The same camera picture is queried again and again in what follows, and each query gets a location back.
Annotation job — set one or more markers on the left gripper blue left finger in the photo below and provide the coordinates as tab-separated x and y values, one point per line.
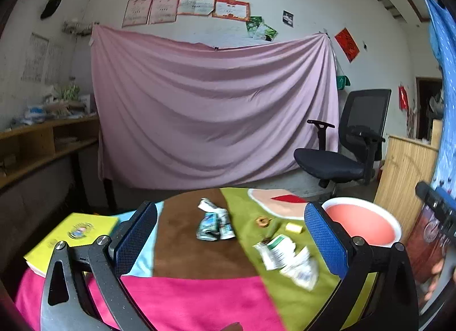
67	303

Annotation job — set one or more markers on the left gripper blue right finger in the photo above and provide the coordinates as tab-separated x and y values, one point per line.
392	302

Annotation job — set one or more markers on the white printed paper scrap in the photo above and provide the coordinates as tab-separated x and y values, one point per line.
302	270

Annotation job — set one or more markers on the torn green white paper box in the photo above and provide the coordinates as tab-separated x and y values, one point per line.
277	253

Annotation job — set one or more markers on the green white wrapper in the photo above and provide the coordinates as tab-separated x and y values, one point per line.
216	225

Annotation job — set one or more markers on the person's right hand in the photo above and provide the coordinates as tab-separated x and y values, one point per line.
436	274

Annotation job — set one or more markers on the wooden cabinet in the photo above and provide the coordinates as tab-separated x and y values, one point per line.
408	161

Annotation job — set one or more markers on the yellow notebook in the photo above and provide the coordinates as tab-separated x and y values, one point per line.
76	230

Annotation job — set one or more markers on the red hanging ornament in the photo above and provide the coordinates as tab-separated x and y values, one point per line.
403	98

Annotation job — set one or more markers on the black office chair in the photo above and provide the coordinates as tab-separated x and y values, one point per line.
360	131

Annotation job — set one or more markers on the small yellow eraser block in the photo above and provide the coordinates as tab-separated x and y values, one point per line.
294	228

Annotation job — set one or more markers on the wooden shelf desk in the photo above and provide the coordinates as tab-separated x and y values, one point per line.
26	149

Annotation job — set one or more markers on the green hanging bag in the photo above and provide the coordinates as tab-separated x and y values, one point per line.
342	82

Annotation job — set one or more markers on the blue dotted hanging cloth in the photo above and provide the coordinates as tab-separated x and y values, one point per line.
442	40

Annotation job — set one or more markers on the pile of papers on shelf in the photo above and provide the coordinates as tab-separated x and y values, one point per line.
62	102

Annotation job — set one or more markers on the pink hanging sheet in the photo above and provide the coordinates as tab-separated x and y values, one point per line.
181	116

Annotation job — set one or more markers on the small black white photo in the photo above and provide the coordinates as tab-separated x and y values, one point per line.
288	18

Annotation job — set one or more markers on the green picture cards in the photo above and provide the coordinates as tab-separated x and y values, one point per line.
257	29

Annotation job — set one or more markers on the red framed certificate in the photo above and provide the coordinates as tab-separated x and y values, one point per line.
232	10

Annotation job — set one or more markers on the small brown ring snack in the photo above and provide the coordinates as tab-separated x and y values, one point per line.
262	222

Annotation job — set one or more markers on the red paper wall poster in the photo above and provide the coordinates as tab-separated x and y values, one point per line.
347	44

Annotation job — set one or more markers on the black object on wall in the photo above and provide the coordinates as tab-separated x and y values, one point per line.
50	9

